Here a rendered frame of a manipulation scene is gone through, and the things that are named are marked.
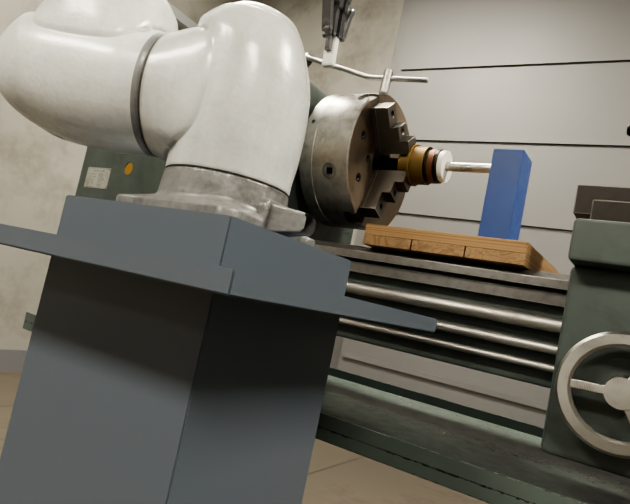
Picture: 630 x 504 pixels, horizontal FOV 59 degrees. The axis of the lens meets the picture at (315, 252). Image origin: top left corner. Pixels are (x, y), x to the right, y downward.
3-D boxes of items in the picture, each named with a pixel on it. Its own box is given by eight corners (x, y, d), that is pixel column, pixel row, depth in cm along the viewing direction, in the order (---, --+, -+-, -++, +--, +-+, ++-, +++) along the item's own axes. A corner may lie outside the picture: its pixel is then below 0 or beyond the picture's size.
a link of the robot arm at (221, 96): (279, 180, 59) (321, -12, 61) (121, 151, 62) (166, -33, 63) (300, 208, 75) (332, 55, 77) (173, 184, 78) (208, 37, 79)
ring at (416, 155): (398, 137, 122) (438, 138, 117) (414, 152, 130) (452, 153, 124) (390, 178, 121) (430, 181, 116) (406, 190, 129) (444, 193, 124)
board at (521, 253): (362, 243, 106) (366, 223, 107) (428, 272, 136) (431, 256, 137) (523, 265, 90) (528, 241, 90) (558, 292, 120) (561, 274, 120)
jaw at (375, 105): (363, 154, 127) (356, 102, 121) (373, 146, 130) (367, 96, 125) (408, 155, 121) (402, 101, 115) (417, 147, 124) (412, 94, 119)
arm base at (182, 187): (258, 224, 53) (270, 168, 54) (108, 204, 65) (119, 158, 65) (344, 256, 69) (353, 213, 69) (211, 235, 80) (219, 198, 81)
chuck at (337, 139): (297, 200, 117) (334, 67, 123) (361, 243, 143) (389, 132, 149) (332, 203, 113) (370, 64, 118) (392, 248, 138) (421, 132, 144)
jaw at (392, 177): (369, 180, 130) (351, 222, 126) (362, 167, 127) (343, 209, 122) (413, 183, 124) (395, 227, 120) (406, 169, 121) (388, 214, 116)
